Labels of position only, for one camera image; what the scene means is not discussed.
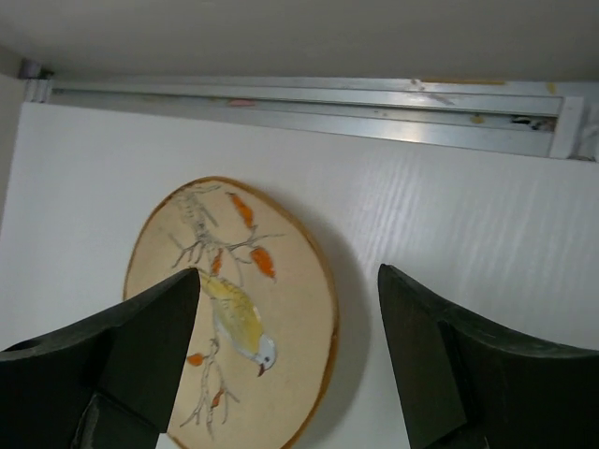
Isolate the aluminium table edge rail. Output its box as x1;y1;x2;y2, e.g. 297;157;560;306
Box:
18;61;598;162

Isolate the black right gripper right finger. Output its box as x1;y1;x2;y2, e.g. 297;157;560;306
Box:
377;265;598;448

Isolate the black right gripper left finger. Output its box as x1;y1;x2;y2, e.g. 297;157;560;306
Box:
1;268;200;448

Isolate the cream round bird plate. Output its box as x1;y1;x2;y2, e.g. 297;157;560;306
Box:
123;176;339;448

